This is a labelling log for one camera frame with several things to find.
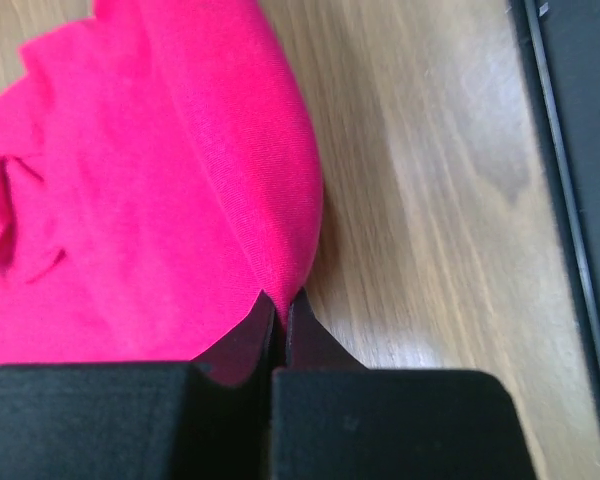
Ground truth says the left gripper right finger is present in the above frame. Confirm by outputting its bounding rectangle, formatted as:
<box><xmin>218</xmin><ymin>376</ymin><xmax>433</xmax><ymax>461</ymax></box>
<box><xmin>284</xmin><ymin>289</ymin><xmax>365</xmax><ymax>369</ymax></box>

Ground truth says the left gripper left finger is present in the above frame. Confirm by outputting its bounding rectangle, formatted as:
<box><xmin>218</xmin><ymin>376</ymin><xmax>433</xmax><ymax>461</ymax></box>
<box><xmin>192</xmin><ymin>292</ymin><xmax>276</xmax><ymax>388</ymax></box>

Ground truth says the magenta t shirt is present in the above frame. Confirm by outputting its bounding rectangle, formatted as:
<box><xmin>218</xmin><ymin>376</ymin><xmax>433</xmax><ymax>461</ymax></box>
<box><xmin>0</xmin><ymin>1</ymin><xmax>323</xmax><ymax>365</ymax></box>

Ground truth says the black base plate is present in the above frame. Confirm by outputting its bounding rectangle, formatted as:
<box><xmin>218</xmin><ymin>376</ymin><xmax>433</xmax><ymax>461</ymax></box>
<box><xmin>509</xmin><ymin>1</ymin><xmax>600</xmax><ymax>421</ymax></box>

